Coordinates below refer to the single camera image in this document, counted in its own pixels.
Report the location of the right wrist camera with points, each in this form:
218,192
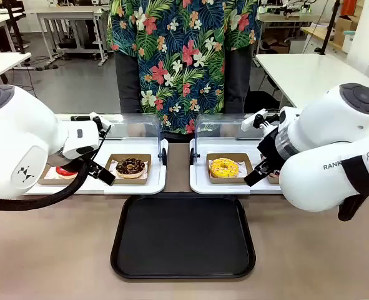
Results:
249,122

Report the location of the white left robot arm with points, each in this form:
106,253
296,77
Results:
18,134

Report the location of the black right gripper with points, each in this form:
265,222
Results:
268,147

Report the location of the person in floral shirt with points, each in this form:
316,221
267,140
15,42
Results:
184,62

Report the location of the brown cardboard box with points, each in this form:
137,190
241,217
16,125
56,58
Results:
345,29

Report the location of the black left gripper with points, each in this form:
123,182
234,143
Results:
75,164

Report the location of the black chair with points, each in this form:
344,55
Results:
260,101

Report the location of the white table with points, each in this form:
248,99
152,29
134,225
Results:
3,67
306,72

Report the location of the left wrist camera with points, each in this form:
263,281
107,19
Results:
101,123

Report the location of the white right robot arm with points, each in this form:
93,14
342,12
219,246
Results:
324,131

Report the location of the grey frame desk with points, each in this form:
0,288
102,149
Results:
71,14

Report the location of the person's right forearm grey sleeve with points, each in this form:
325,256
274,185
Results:
127,84

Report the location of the white display case base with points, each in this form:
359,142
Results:
198,178
157,179

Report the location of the clear display case lid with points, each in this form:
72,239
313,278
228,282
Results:
221,128
134,128

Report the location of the yellow sprinkled donut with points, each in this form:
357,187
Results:
223,168

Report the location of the black camera stand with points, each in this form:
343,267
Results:
15,28
327,28

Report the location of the white workbench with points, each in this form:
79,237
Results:
287,18

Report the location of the chocolate donut with nuts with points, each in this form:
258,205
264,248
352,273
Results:
130,168

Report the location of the red glazed donut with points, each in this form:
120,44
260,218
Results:
66,172

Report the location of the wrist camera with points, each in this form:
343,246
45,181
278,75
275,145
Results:
249,122
101,123

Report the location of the white printed paper liner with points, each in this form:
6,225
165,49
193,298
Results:
50,175
243,170
113,170

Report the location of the black serving tray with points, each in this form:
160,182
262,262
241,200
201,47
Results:
182,237

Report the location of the brown cardboard donut tray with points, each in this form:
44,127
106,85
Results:
274,179
246,157
110,157
48,181

